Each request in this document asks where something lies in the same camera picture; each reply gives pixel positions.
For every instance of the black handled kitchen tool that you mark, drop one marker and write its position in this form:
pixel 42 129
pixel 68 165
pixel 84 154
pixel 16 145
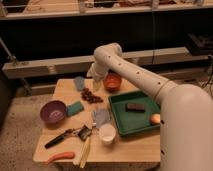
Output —
pixel 82 132

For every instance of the wooden table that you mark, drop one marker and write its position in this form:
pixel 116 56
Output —
pixel 143 147

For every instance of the white cup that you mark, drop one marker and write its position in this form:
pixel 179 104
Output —
pixel 107 134

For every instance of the orange carrot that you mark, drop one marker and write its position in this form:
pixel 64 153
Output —
pixel 64 155

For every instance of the crumpled clear plastic wrap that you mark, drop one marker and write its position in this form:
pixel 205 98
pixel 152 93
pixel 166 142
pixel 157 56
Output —
pixel 100 116

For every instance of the green sponge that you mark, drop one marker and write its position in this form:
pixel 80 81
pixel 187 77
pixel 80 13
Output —
pixel 74 108

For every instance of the wooden shelf rail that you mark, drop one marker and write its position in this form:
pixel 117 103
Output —
pixel 45 67

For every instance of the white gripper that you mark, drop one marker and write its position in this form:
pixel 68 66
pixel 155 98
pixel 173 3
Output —
pixel 98 73

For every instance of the green plastic tray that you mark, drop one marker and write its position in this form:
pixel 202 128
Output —
pixel 132 122

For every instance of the bunch of red grapes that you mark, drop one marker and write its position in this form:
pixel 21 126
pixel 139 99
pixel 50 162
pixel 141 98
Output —
pixel 88 96

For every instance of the dark brown rectangular block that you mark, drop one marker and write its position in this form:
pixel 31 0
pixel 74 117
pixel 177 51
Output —
pixel 135 107

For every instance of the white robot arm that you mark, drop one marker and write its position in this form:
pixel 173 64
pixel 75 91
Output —
pixel 186 116

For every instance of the orange bowl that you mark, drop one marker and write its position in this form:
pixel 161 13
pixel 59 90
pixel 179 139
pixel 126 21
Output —
pixel 112 82

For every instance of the blue translucent cup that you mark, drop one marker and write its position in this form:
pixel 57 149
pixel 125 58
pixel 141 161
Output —
pixel 79 83

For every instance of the purple bowl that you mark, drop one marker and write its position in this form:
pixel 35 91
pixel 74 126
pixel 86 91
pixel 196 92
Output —
pixel 53 112

